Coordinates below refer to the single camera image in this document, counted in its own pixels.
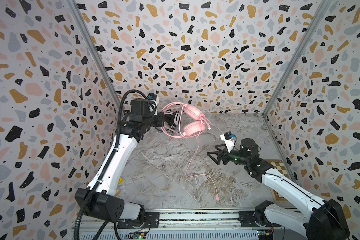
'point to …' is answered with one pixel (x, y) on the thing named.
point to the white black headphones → (172, 119)
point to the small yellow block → (120, 181)
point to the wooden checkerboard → (279, 165)
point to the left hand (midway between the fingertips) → (164, 112)
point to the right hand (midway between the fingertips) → (210, 148)
